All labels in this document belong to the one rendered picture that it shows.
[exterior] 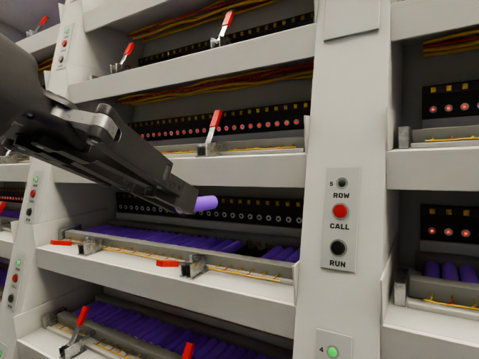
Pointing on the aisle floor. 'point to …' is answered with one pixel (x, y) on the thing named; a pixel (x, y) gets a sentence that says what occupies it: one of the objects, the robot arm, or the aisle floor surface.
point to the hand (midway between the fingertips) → (165, 191)
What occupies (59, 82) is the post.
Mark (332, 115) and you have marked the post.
